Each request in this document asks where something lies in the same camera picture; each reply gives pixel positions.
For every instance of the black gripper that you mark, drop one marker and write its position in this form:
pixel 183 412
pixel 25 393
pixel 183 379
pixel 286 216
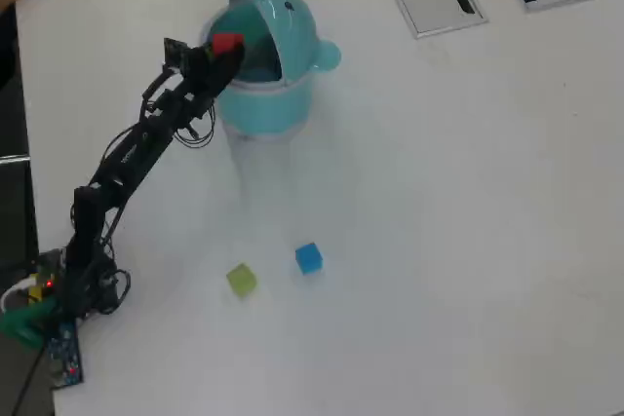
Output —
pixel 187 102

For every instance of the red lego block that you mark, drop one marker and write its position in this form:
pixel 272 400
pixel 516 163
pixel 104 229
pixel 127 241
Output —
pixel 226 42

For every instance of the blue lego block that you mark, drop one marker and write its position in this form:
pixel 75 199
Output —
pixel 308 258

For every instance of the green lego block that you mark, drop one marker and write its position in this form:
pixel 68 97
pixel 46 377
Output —
pixel 241 279

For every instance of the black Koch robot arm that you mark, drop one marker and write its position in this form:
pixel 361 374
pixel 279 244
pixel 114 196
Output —
pixel 136 153

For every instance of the teal whale-shaped bin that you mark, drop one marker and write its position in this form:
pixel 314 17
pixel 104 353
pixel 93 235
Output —
pixel 273 104

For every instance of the black cabinet with metal edge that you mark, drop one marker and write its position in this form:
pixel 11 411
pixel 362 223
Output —
pixel 14 201

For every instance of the yellow connector piece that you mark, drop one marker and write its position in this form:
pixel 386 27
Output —
pixel 35 293

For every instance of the green table clamp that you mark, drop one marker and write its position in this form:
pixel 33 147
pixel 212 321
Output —
pixel 24 323

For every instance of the blue circuit board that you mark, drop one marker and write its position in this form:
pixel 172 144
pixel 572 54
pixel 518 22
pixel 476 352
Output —
pixel 66 357

